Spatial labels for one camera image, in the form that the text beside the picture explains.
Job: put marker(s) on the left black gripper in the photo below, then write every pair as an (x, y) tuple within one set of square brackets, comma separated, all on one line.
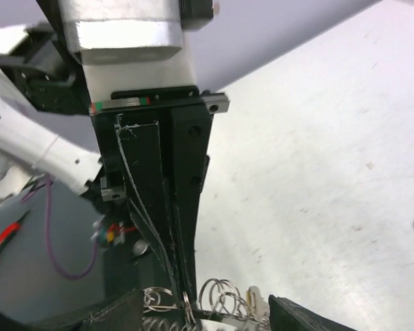
[(114, 46)]

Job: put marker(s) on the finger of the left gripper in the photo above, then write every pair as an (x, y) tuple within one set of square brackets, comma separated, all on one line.
[(139, 146), (190, 135)]

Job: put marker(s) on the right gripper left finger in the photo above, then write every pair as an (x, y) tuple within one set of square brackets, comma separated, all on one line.
[(123, 313)]

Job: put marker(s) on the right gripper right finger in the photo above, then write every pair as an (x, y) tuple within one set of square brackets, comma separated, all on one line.
[(286, 315)]

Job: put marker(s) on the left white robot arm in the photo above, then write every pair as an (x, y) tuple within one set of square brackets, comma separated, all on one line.
[(73, 148)]

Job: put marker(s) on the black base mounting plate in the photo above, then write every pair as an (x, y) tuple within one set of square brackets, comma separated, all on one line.
[(128, 260)]

